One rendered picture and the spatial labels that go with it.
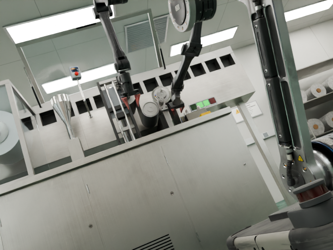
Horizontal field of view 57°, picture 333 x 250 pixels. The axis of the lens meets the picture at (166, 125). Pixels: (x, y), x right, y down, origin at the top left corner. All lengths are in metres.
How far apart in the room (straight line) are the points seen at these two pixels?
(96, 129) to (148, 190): 0.93
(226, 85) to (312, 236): 2.24
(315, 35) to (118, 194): 5.70
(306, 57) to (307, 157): 5.67
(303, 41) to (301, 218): 6.03
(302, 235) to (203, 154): 1.27
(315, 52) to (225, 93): 4.03
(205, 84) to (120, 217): 1.49
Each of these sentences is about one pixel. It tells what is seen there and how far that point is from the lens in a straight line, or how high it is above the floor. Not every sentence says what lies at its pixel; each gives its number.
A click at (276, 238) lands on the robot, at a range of 0.84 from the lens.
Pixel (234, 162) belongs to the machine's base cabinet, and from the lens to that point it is 1.97.
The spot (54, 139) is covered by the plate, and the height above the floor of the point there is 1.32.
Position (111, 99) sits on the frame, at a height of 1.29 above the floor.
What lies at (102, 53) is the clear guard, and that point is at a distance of 2.71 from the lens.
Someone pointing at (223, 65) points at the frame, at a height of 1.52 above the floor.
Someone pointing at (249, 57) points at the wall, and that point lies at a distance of 6.03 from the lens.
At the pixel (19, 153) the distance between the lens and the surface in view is 2.08.
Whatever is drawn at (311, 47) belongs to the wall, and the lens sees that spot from 6.67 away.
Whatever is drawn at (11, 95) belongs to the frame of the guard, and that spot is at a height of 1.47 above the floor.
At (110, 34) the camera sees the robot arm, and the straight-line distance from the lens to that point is 1.87.
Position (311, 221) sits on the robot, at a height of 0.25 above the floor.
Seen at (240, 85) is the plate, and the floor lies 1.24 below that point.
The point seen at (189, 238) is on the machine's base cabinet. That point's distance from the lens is 1.86.
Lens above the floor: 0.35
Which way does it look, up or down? 17 degrees up
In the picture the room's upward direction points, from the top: 23 degrees counter-clockwise
